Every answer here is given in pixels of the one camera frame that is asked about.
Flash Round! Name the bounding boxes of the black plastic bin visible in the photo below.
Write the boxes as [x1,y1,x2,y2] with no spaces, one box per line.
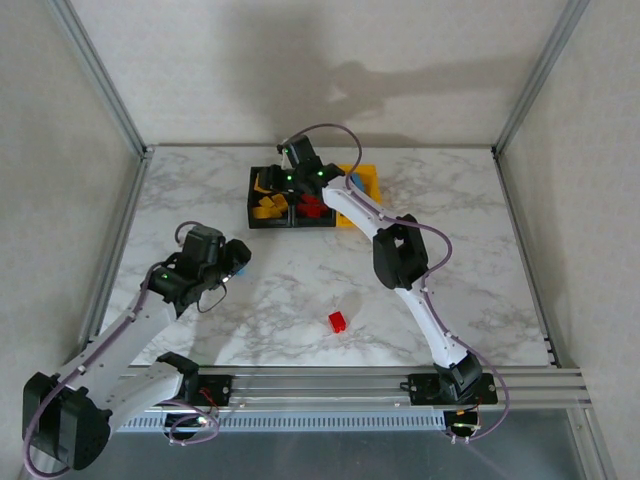
[290,165,338,229]
[248,166,295,230]

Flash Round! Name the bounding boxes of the yellow plastic bin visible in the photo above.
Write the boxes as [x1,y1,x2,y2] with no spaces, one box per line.
[333,163,384,229]

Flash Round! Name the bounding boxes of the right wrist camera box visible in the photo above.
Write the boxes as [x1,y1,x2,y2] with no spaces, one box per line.
[282,138,324,171]

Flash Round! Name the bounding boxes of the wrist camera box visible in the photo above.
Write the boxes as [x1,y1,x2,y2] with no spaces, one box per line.
[179,225,227,266]
[282,138,324,171]

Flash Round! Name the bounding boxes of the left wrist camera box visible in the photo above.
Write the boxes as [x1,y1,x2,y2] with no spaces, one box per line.
[179,225,227,266]

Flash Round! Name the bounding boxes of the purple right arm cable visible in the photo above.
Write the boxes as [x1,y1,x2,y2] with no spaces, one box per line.
[277,122,511,446]

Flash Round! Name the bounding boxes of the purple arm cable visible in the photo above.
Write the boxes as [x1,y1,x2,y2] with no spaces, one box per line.
[22,221,221,476]
[277,122,511,446]

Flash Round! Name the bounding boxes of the aluminium side frame rail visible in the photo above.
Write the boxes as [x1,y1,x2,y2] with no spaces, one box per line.
[491,147,564,371]
[79,149,154,351]

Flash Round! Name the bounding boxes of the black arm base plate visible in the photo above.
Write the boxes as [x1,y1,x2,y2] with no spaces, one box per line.
[407,372,500,405]
[169,374,234,407]

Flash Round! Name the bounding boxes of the small circuit board with wires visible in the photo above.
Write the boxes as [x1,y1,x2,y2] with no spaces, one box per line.
[447,409,485,434]
[169,412,221,432]

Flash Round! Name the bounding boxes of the wide aluminium mounting rail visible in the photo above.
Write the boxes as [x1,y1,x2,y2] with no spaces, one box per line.
[47,367,596,414]

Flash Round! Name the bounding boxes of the grey slotted cable duct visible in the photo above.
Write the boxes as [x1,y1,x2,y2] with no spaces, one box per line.
[117,412,447,434]

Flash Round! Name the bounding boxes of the aluminium upright frame post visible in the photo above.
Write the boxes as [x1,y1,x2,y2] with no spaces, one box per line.
[491,0,592,156]
[47,0,154,157]

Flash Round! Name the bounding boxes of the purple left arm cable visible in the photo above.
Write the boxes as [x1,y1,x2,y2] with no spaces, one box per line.
[22,221,221,476]

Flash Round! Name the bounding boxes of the aluminium lower frame post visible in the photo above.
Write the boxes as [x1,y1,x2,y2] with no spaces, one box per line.
[569,409,619,480]

